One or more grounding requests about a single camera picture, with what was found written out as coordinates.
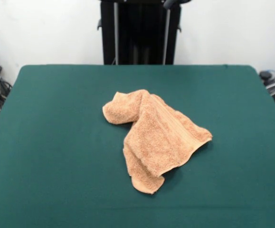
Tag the tan terry towel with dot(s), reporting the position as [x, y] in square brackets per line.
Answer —
[161, 137]

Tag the dark green table cloth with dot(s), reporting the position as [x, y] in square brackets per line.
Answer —
[56, 166]

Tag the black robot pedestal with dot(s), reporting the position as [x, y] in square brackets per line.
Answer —
[139, 35]

